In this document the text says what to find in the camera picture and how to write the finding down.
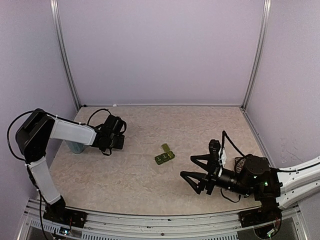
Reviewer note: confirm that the black floral square plate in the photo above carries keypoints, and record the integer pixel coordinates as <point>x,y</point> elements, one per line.
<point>239,163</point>

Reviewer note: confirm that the aluminium frame post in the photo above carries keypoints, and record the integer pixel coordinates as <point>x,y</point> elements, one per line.
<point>63,53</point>
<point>258,53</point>

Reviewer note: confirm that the green weekly pill organizer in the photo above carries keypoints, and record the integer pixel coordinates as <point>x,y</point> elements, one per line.
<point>165,156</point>

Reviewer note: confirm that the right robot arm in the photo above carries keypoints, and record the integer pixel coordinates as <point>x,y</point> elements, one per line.
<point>275,188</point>

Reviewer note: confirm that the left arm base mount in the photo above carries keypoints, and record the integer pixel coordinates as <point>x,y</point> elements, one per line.
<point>66,216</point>

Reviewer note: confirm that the left aluminium frame post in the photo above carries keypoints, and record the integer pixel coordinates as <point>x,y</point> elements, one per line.
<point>63,53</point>

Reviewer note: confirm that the right aluminium frame post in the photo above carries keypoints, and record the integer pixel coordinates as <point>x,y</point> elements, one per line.
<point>258,53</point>

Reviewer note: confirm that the light blue mug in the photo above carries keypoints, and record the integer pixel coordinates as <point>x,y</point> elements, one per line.
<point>75,147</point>

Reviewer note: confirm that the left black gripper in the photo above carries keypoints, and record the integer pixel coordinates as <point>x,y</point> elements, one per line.
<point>121,143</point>

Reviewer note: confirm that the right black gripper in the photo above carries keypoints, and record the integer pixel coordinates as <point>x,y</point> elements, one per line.
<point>211,179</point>

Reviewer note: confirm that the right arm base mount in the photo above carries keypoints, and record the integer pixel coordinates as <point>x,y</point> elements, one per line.
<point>258,216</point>

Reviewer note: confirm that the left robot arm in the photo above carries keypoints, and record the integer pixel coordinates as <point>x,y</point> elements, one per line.
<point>40,127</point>

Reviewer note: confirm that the front aluminium rail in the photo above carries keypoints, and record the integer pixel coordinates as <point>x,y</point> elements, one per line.
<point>113,226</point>

